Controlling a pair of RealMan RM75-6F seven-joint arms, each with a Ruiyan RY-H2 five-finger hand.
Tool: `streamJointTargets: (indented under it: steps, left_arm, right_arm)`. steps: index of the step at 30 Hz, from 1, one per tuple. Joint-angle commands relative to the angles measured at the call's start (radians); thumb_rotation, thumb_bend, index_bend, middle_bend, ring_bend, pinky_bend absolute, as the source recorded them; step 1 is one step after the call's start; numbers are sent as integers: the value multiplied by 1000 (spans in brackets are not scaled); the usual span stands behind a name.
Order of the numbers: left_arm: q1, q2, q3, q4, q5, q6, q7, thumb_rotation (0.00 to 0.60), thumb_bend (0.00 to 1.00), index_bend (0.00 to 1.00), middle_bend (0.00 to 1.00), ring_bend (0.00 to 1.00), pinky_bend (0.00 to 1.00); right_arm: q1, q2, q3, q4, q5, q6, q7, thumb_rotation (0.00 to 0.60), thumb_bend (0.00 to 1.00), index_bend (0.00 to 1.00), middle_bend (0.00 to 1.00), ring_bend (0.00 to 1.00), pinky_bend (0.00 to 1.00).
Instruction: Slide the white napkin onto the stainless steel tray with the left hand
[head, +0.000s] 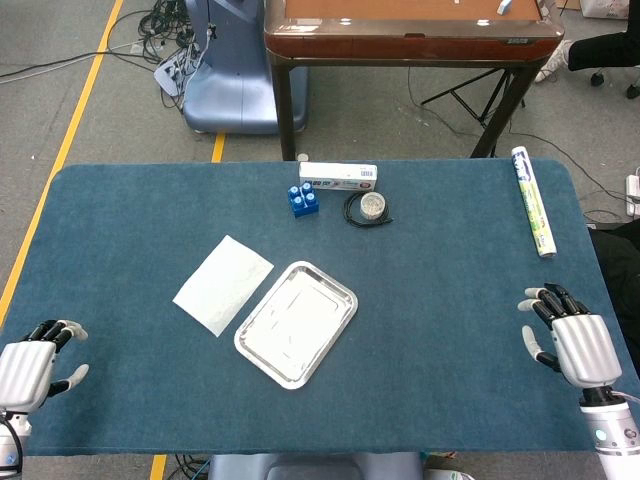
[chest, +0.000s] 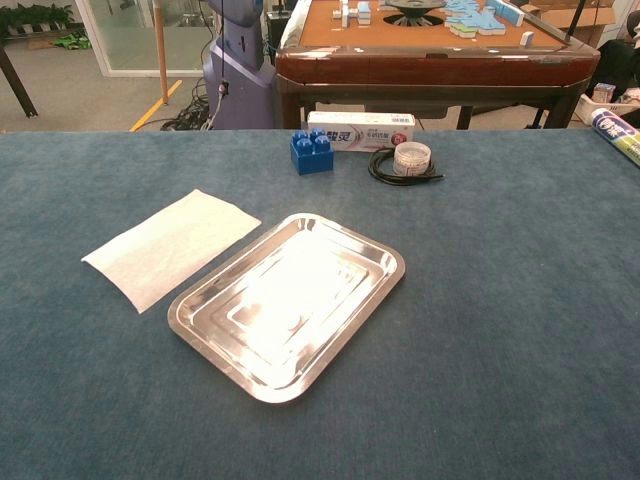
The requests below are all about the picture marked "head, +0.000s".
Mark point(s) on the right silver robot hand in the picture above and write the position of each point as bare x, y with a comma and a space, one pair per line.
585, 350

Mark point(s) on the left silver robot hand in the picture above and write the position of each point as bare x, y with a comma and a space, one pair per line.
25, 370

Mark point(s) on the white paper sheet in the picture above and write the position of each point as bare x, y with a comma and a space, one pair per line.
222, 285

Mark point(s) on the lavender blue robot base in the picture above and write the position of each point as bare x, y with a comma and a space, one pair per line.
235, 85

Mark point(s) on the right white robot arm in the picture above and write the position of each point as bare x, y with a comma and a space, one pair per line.
615, 430

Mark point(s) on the silver metal tray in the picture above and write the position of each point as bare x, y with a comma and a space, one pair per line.
295, 325

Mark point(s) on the black chair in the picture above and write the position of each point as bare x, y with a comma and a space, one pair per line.
620, 270

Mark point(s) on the blue felt table cover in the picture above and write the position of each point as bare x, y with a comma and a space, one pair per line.
450, 325

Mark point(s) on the plastic wrap roll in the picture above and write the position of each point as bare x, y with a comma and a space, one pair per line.
532, 205

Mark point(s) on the small clear round jar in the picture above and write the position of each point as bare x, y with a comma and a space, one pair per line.
372, 206

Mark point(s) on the black office chair base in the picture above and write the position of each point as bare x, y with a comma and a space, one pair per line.
632, 91

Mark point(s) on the black tripod stand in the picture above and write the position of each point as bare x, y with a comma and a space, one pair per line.
470, 95

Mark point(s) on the white sneaker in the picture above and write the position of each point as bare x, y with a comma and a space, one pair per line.
552, 62

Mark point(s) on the black trouser leg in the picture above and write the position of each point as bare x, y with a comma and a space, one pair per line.
605, 52

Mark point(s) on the white toothpaste box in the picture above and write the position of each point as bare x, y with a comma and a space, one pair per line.
335, 176

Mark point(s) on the blue building block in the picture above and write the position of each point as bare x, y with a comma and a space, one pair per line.
302, 202

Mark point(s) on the white floor power strip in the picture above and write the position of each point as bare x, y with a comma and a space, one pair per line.
172, 72

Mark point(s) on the single blue white mahjong tile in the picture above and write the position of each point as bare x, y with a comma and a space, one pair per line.
504, 6

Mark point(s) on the brown mahjong table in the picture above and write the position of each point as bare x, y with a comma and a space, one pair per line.
410, 42

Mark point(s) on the white wall-side power strip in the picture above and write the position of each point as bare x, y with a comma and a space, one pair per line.
634, 195

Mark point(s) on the black hanging pendant switch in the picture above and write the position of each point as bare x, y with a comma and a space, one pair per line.
211, 34

